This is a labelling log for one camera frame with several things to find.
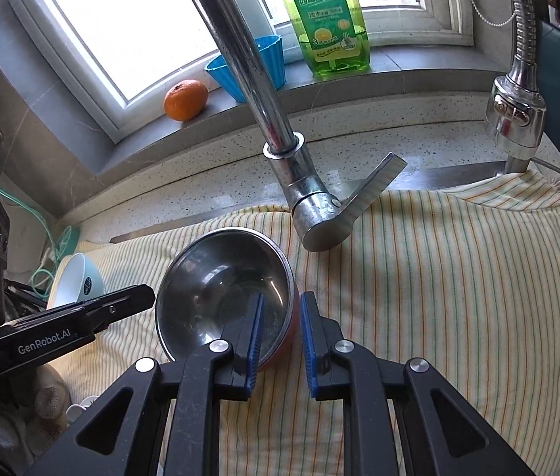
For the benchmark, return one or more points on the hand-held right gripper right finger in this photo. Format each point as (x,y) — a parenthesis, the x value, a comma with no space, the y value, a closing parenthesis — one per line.
(309,347)

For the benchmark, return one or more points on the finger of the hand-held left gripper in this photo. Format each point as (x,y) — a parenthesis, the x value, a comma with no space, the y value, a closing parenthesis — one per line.
(62,332)
(27,297)

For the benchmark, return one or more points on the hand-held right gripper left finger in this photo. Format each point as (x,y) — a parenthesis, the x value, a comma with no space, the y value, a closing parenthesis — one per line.
(255,342)

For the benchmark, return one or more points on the light blue bowl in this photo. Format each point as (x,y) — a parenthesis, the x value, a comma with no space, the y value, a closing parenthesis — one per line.
(81,277)

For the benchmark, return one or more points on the red steel bowl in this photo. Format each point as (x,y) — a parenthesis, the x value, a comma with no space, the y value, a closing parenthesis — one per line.
(200,282)

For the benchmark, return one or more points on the striped yellow cloth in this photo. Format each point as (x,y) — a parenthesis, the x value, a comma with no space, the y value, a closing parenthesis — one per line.
(433,282)

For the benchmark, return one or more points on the chrome kitchen faucet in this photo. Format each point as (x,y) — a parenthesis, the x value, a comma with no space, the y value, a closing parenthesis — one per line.
(260,109)

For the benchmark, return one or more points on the orange tangerine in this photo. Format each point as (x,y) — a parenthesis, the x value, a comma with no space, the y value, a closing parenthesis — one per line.
(186,100)

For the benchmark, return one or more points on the blue fluted silicone cup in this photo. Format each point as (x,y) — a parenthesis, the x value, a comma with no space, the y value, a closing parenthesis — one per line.
(274,62)

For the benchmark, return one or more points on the green dish soap bottle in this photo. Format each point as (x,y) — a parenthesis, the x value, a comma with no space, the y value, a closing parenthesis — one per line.
(329,34)

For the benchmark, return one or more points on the flexible metal sprayer head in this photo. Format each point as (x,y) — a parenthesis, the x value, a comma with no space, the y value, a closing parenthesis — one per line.
(515,109)

